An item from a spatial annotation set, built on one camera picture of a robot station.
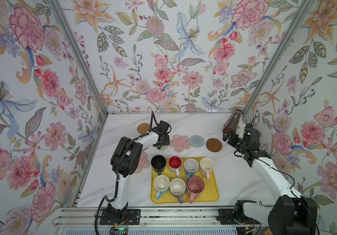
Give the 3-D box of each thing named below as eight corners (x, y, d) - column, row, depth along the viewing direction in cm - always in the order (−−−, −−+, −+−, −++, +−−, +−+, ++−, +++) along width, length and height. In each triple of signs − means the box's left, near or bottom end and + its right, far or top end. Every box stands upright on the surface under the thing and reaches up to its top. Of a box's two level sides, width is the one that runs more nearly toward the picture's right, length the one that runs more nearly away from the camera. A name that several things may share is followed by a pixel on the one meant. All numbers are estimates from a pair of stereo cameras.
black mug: (149, 169, 92) (147, 162, 84) (158, 160, 96) (157, 152, 88) (159, 177, 89) (158, 171, 81) (168, 167, 93) (168, 160, 85)
